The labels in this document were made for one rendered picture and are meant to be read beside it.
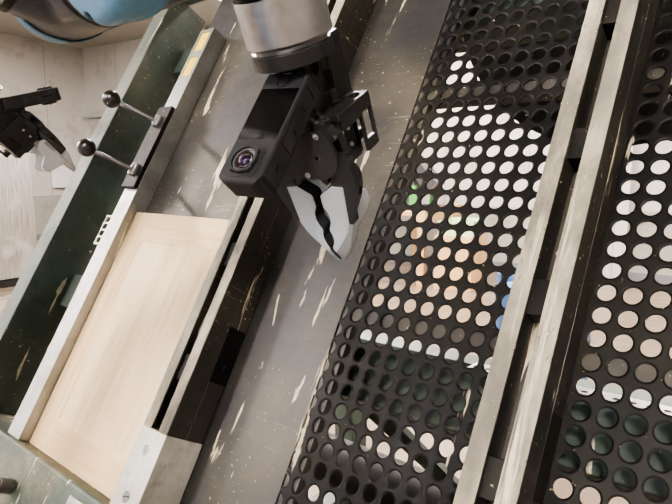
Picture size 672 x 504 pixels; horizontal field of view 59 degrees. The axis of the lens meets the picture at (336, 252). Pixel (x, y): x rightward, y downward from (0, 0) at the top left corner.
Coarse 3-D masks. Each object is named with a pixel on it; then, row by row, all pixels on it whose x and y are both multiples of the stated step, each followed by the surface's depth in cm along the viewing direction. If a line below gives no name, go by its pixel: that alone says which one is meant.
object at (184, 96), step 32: (192, 96) 131; (160, 160) 127; (128, 192) 125; (128, 224) 122; (96, 256) 121; (96, 288) 118; (64, 320) 118; (64, 352) 114; (32, 384) 114; (32, 416) 111
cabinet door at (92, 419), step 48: (144, 240) 117; (192, 240) 108; (144, 288) 111; (192, 288) 102; (96, 336) 113; (144, 336) 104; (96, 384) 107; (144, 384) 99; (48, 432) 108; (96, 432) 101; (96, 480) 95
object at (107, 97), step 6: (108, 90) 124; (102, 96) 124; (108, 96) 123; (114, 96) 124; (108, 102) 124; (114, 102) 124; (120, 102) 125; (126, 108) 126; (132, 108) 126; (138, 114) 127; (144, 114) 127; (150, 120) 128; (156, 120) 127; (156, 126) 127
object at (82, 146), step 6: (84, 138) 121; (78, 144) 120; (84, 144) 120; (90, 144) 121; (78, 150) 121; (84, 150) 120; (90, 150) 121; (96, 150) 122; (84, 156) 122; (102, 156) 123; (108, 156) 123; (114, 162) 124; (120, 162) 124; (126, 168) 125; (132, 168) 124; (138, 168) 125; (132, 174) 124
